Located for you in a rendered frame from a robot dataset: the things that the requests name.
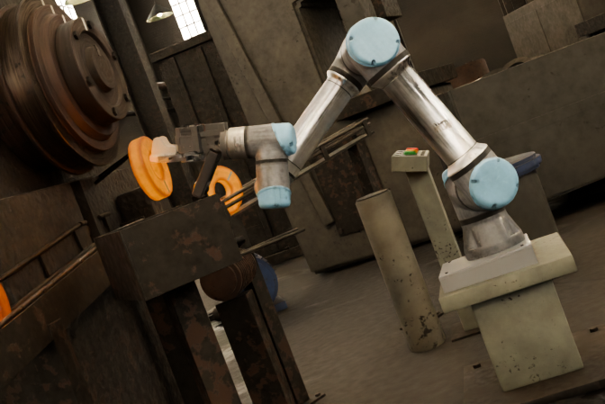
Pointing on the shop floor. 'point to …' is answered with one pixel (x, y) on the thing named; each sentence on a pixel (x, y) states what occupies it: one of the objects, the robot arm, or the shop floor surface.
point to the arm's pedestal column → (533, 351)
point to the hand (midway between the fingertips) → (148, 160)
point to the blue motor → (271, 282)
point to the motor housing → (248, 332)
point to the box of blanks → (542, 112)
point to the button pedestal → (435, 225)
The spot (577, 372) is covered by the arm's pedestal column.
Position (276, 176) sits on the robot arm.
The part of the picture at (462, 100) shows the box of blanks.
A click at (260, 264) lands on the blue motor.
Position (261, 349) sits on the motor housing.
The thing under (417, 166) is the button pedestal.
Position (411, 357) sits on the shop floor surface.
